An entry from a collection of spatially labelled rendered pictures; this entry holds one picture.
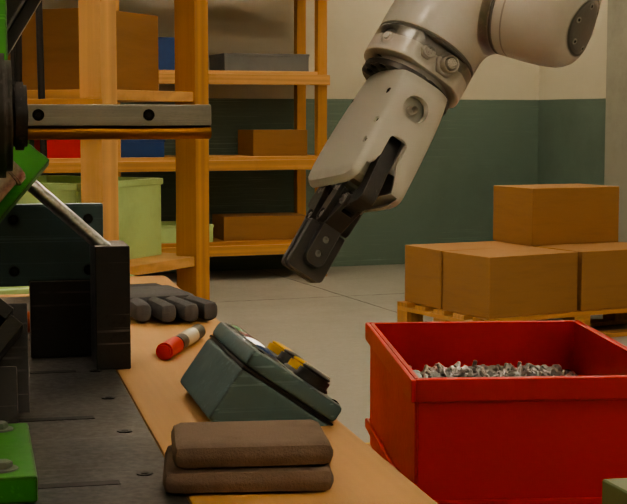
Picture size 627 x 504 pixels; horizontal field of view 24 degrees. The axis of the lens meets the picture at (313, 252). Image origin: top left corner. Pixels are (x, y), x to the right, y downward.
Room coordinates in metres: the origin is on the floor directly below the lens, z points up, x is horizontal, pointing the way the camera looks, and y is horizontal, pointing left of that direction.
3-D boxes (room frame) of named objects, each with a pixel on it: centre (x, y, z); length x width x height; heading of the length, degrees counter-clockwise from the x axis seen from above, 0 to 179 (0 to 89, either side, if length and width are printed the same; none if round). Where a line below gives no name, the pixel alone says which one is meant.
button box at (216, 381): (1.09, 0.04, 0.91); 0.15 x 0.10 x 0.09; 13
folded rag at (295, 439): (0.87, 0.04, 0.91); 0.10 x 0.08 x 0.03; 95
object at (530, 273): (7.60, -1.16, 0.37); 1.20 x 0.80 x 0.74; 118
